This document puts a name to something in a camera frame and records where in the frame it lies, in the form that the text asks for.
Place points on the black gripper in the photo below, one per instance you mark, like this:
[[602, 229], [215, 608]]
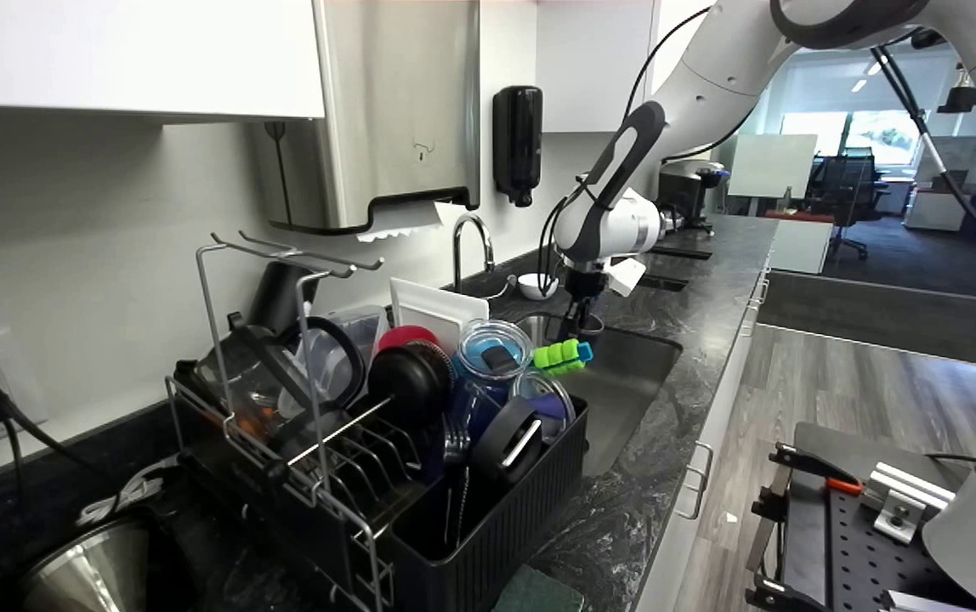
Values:
[[586, 283]]

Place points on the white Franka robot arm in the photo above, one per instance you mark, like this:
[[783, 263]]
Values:
[[712, 68]]

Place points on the stainless steel sink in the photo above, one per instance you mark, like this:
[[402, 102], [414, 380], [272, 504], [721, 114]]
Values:
[[625, 394]]

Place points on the chrome sink faucet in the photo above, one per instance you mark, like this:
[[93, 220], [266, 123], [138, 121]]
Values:
[[487, 243]]

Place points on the black mug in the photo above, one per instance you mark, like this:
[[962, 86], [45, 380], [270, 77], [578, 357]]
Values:
[[505, 436]]

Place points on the black plastic dish rack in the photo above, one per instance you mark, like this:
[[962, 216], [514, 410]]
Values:
[[487, 544]]

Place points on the green dish brush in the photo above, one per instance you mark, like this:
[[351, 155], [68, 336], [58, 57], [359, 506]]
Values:
[[560, 356]]

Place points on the white flat board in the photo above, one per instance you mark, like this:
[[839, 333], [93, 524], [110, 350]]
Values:
[[438, 307]]

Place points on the black coffee maker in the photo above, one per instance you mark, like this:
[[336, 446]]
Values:
[[696, 187]]

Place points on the red lid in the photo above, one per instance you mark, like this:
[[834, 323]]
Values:
[[405, 336]]

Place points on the white lower cabinet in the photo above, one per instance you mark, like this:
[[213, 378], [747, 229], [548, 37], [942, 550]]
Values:
[[677, 531]]

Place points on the whiteboard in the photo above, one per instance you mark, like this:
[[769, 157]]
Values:
[[769, 169]]

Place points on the green yellow sponge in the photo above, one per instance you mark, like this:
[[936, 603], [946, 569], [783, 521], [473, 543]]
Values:
[[539, 594]]

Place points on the stainless paper towel dispenser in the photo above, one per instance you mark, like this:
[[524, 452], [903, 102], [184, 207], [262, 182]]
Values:
[[396, 114]]

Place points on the black office chair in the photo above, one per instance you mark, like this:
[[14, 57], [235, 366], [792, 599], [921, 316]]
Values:
[[847, 187]]

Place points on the black hanging cup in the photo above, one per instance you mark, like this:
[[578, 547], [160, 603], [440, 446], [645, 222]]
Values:
[[280, 295]]

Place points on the clear glass pitcher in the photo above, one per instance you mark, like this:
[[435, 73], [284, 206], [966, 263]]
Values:
[[249, 378]]

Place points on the black tool board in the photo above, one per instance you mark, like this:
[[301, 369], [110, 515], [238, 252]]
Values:
[[847, 564]]

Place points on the wide white upper cabinet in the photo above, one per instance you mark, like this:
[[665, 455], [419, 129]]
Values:
[[113, 52]]

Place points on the steel bowl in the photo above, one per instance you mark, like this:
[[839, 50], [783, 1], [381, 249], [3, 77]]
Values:
[[91, 571]]

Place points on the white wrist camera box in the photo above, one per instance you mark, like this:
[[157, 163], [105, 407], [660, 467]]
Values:
[[628, 277]]

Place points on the black wall soap dispenser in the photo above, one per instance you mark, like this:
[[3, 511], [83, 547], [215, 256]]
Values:
[[518, 140]]

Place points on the silver metal bracket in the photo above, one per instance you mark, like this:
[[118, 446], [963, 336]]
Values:
[[905, 498]]

